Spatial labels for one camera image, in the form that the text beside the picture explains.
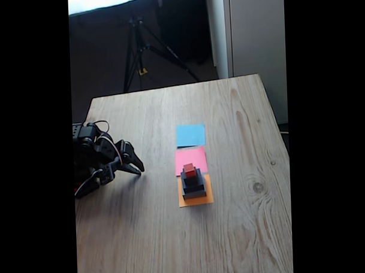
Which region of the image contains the black tripod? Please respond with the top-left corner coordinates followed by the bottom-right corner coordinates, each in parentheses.
top-left (120, 10), bottom-right (202, 93)

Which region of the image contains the large grey foam block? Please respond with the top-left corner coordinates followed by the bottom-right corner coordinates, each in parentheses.
top-left (180, 179), bottom-right (207, 201)

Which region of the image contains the white cabinet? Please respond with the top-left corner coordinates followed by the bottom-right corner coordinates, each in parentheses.
top-left (206, 0), bottom-right (289, 127)

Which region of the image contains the red and black table clamp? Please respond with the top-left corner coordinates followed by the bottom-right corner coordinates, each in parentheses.
top-left (74, 183), bottom-right (101, 199)

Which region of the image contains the small black foam block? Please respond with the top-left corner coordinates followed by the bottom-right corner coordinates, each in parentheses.
top-left (182, 169), bottom-right (198, 187)

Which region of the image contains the blue paper sheet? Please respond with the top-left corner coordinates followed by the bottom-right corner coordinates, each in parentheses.
top-left (176, 123), bottom-right (207, 148)

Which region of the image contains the orange paper sheet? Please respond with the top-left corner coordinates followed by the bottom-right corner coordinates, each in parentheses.
top-left (177, 173), bottom-right (215, 208)

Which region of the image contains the pink paper sheet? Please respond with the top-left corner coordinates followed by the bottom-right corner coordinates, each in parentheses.
top-left (174, 146), bottom-right (209, 177)

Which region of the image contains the red cube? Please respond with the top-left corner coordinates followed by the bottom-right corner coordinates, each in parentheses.
top-left (183, 162), bottom-right (197, 179)

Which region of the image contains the medium dark foam block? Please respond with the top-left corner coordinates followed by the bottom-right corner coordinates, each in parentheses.
top-left (180, 168), bottom-right (205, 194)

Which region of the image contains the black cable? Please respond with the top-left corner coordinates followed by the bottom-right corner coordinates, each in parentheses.
top-left (74, 168), bottom-right (104, 195)

